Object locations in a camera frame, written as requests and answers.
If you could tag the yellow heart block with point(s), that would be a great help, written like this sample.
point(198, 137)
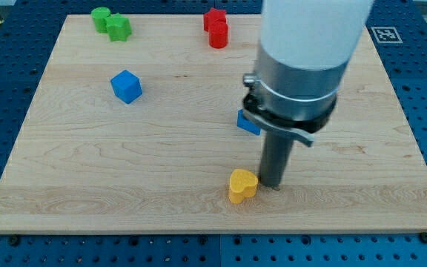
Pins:
point(242, 184)

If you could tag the blue block behind arm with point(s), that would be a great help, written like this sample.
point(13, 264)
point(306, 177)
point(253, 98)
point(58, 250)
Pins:
point(243, 123)

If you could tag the red cylinder block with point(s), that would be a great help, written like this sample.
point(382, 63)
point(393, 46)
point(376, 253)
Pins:
point(218, 34)

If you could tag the wooden board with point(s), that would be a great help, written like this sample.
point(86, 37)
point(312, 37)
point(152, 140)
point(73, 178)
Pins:
point(85, 162)

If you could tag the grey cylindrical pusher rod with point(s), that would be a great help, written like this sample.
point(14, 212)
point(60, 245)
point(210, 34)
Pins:
point(275, 155)

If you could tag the red star block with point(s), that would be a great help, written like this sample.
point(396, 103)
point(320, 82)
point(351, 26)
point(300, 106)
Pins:
point(213, 15)

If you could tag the green star block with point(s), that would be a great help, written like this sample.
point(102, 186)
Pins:
point(118, 27)

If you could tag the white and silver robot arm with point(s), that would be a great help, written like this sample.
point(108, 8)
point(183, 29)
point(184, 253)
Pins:
point(304, 49)

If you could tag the black and white fiducial tag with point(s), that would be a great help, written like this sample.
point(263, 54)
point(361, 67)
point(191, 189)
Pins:
point(386, 35)

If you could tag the blue cube block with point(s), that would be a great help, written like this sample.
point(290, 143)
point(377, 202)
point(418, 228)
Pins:
point(126, 86)

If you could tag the green cylinder block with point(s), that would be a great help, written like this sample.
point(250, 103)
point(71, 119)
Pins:
point(98, 15)

